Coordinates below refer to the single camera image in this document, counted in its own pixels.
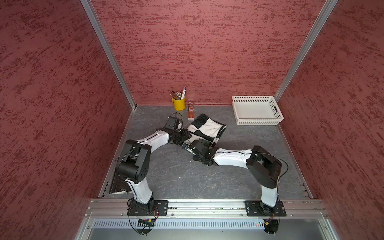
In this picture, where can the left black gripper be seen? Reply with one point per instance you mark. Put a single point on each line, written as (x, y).
(186, 136)

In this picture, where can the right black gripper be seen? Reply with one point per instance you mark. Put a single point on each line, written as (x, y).
(196, 157)

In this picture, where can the black white checkered pillowcase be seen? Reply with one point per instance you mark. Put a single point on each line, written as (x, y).
(203, 127)

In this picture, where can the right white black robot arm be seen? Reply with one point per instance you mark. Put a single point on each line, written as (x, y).
(264, 167)

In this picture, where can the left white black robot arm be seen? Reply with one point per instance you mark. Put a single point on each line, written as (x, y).
(133, 164)

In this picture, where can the yellow pencil cup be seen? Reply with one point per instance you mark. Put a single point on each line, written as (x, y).
(179, 105)

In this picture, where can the bundle of pencils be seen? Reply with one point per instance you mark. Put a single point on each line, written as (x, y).
(178, 95)

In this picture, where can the white perforated plastic basket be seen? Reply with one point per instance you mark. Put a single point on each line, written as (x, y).
(256, 111)

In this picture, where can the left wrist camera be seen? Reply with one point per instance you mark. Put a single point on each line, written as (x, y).
(174, 123)

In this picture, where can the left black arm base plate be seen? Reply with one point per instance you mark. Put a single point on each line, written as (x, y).
(154, 208)

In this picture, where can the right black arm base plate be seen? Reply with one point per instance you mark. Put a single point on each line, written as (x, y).
(258, 209)

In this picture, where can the aluminium front rail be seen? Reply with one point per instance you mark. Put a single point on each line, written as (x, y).
(216, 209)

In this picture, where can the left aluminium corner post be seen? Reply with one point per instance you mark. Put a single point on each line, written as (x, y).
(97, 26)

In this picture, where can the aluminium corner post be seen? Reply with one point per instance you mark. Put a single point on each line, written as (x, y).
(316, 28)
(97, 26)

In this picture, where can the right aluminium corner post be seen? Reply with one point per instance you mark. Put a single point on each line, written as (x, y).
(316, 28)

